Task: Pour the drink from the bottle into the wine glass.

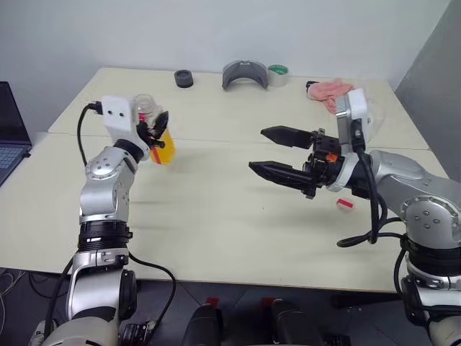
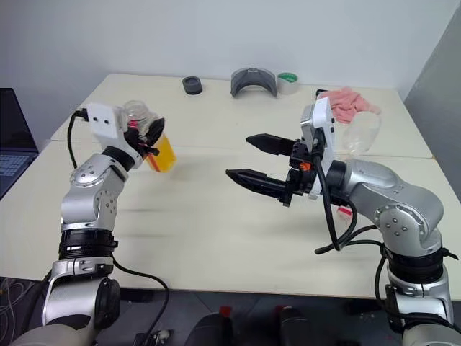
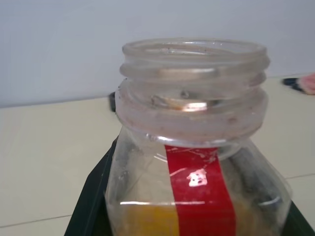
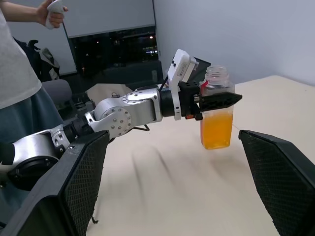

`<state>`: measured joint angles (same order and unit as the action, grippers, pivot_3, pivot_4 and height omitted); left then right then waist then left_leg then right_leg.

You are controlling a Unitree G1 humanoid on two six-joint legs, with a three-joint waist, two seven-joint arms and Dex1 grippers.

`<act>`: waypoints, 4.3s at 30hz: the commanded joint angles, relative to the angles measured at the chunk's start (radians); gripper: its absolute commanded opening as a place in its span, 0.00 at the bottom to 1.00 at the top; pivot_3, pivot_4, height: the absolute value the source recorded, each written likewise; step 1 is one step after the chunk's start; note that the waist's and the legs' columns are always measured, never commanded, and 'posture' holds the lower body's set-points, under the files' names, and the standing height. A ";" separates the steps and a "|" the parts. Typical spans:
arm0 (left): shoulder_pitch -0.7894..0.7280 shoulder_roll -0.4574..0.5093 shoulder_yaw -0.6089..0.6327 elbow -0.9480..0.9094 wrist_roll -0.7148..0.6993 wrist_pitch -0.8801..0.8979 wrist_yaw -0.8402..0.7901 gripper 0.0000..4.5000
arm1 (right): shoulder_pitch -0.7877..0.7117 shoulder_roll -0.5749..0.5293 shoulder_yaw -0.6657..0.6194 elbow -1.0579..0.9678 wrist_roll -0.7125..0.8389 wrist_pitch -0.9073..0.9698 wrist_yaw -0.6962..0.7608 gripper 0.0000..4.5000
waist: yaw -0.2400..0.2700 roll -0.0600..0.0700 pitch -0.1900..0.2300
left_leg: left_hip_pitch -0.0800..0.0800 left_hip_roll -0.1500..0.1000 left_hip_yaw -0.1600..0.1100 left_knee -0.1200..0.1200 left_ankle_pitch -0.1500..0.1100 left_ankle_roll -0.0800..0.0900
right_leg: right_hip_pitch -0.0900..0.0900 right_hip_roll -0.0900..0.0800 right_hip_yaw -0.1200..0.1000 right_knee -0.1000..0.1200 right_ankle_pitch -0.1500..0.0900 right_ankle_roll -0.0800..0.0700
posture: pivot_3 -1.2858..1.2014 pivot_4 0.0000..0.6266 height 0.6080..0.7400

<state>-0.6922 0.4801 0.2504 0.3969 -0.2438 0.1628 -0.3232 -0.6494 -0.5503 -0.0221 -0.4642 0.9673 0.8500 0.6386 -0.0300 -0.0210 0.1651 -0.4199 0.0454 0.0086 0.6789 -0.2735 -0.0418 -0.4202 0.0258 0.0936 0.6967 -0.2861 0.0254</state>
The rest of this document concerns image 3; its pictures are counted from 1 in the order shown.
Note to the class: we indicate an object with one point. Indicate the small dark object under cloth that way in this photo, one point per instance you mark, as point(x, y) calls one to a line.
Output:
point(292, 84)

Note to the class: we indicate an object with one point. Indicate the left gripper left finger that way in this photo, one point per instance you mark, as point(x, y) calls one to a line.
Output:
point(91, 201)

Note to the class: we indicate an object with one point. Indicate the orange juice plastic bottle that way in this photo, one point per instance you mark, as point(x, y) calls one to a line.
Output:
point(197, 177)

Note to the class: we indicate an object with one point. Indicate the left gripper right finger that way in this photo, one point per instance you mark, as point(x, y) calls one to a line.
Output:
point(302, 226)

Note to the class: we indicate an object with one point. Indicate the pink cloth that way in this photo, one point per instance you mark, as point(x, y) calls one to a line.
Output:
point(308, 83)

